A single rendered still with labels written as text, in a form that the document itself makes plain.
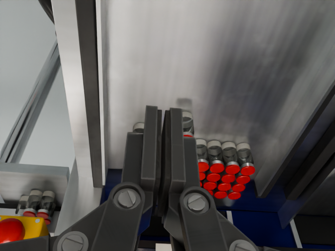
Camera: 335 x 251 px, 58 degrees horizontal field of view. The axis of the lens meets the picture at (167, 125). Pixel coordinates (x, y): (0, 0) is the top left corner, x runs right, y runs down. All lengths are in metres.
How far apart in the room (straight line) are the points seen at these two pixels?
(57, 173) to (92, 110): 0.20
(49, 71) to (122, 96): 0.65
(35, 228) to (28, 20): 1.06
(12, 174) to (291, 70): 0.47
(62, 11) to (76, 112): 0.14
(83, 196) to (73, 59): 0.24
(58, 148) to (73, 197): 1.43
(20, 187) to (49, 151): 1.38
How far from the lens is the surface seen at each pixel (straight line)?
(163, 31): 0.34
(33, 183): 0.60
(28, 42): 1.50
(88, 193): 0.53
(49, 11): 1.24
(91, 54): 0.34
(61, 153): 1.99
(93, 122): 0.41
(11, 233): 0.48
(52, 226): 0.63
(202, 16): 0.34
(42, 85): 0.98
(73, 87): 0.40
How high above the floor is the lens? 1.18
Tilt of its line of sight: 44 degrees down
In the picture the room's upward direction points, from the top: 180 degrees clockwise
